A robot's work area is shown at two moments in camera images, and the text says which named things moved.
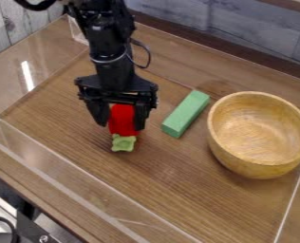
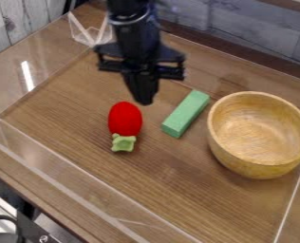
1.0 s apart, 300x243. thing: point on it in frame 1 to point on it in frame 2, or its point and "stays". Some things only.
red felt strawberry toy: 122,127 stays
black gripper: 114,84 to 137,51
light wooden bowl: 260,133 stays
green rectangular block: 182,118 stays
